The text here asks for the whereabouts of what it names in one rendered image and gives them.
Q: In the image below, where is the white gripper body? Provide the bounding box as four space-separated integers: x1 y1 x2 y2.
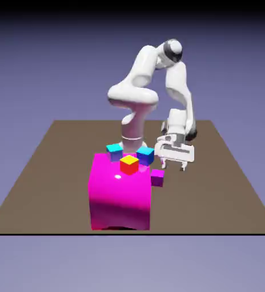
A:
154 133 195 163

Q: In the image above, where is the small purple cube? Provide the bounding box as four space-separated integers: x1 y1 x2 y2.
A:
150 168 165 188

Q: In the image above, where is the small blue cube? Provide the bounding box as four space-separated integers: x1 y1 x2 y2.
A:
136 145 155 167

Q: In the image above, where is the small red cube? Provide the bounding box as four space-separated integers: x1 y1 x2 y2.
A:
119 154 139 176

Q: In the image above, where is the small cyan cube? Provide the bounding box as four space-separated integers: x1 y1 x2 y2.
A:
106 143 124 163

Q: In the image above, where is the large magenta box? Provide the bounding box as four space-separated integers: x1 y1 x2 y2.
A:
88 152 152 231

